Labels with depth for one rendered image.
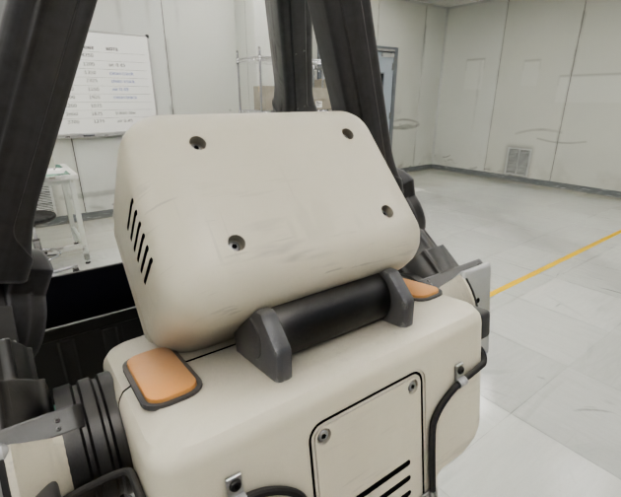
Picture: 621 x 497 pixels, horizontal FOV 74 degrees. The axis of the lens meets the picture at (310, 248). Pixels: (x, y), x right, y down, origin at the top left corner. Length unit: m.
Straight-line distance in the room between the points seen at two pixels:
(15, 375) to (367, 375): 0.23
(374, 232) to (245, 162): 0.10
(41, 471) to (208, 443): 0.10
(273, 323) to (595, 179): 7.58
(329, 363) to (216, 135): 0.17
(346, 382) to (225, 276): 0.10
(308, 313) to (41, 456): 0.17
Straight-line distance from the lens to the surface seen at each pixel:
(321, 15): 0.44
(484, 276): 0.48
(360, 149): 0.34
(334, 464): 0.29
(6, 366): 0.34
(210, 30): 6.06
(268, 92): 4.71
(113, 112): 5.58
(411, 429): 0.34
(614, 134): 7.66
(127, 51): 5.66
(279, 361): 0.25
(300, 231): 0.26
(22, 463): 0.29
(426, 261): 0.48
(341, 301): 0.28
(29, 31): 0.33
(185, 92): 5.85
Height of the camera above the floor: 1.40
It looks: 20 degrees down
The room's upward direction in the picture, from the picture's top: straight up
